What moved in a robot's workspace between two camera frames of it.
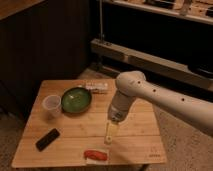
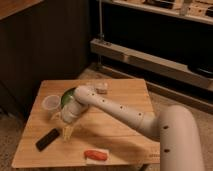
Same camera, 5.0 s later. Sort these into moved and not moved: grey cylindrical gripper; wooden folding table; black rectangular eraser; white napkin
Moved: grey cylindrical gripper
Not moved: white napkin; wooden folding table; black rectangular eraser
